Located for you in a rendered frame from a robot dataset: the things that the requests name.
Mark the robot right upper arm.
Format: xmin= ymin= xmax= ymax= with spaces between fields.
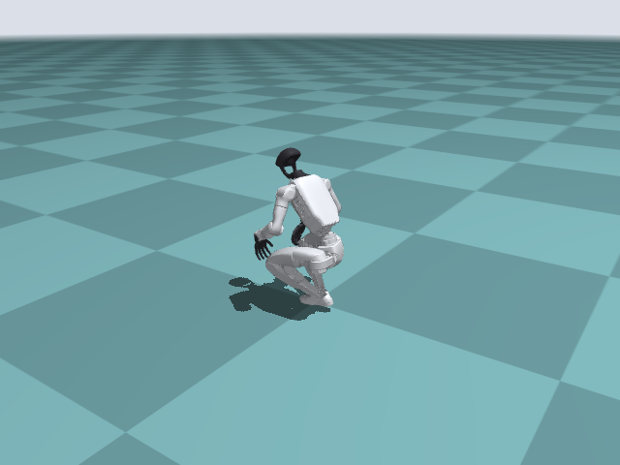
xmin=322 ymin=178 xmax=341 ymax=214

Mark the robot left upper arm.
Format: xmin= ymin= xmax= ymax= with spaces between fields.
xmin=269 ymin=184 xmax=295 ymax=236

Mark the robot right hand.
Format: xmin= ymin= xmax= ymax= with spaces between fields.
xmin=292 ymin=220 xmax=305 ymax=246

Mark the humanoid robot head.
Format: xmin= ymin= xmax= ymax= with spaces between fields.
xmin=275 ymin=148 xmax=311 ymax=179

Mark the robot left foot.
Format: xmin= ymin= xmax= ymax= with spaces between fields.
xmin=299 ymin=293 xmax=333 ymax=307

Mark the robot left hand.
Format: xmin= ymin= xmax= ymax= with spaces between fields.
xmin=254 ymin=234 xmax=273 ymax=260

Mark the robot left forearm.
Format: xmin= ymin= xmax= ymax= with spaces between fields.
xmin=254 ymin=222 xmax=274 ymax=241

